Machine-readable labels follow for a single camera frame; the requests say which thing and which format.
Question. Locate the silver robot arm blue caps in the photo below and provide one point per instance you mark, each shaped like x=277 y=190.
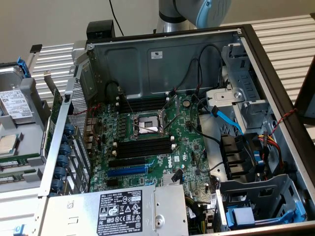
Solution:
x=169 y=14

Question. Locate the silver socket cover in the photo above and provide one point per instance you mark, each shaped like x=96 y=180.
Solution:
x=163 y=115

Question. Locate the CPU socket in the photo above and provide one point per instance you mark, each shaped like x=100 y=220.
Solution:
x=147 y=123

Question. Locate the thin metal locking lever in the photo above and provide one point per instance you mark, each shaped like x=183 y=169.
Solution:
x=128 y=103
x=172 y=122

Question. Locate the round coin battery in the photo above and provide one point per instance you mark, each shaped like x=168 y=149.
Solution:
x=187 y=103

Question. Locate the green Dell motherboard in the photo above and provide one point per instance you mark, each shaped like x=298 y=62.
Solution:
x=194 y=147

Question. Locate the long black expansion slot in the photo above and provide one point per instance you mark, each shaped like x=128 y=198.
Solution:
x=126 y=162

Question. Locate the blue expansion slot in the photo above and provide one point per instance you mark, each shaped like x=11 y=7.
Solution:
x=126 y=171

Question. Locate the silver chipset heatsink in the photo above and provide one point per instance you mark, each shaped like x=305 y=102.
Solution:
x=167 y=180

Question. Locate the short black expansion slot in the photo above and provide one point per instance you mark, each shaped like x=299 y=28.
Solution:
x=112 y=182

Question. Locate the open grey PC case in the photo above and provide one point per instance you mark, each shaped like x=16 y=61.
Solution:
x=187 y=41

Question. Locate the black plastic fan shroud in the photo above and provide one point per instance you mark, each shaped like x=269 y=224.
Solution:
x=233 y=152

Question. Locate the blue card retainer clip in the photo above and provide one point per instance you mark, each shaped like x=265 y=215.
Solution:
x=57 y=185
x=60 y=172
x=63 y=160
x=53 y=194
x=65 y=139
x=70 y=129
x=66 y=149

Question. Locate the tall silver drive bay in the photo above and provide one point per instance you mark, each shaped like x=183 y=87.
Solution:
x=242 y=78

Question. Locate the black box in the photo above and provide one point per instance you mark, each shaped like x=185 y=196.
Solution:
x=98 y=29

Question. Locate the blue plastic latch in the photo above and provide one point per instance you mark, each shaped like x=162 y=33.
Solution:
x=259 y=159

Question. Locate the grey disk bay cage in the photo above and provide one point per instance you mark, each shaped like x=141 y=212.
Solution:
x=246 y=189

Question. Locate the silver power supply black label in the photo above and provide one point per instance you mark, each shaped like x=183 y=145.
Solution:
x=73 y=209

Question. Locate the grey parts rack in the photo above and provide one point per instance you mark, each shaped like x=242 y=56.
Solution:
x=32 y=88

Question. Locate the blue disk caddy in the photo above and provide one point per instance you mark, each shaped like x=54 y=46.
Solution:
x=243 y=216

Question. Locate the small black block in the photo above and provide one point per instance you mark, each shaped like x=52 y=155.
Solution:
x=36 y=48

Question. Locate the hard disk white label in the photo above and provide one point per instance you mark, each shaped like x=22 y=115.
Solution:
x=14 y=103

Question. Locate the dark framed panel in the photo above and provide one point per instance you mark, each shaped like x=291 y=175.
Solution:
x=301 y=98

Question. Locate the silver CPU chip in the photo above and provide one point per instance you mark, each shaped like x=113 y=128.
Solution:
x=7 y=143

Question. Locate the small blue clip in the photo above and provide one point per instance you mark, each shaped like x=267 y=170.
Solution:
x=19 y=231

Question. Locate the silver drive bay bracket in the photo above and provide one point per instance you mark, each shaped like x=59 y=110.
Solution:
x=221 y=97

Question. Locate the green graphics card silver bracket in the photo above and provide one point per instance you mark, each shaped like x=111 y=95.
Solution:
x=57 y=103

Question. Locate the silver corner bracket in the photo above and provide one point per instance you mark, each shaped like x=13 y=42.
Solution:
x=78 y=51

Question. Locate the blue plastic disk rail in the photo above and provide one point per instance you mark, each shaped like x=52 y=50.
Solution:
x=23 y=67

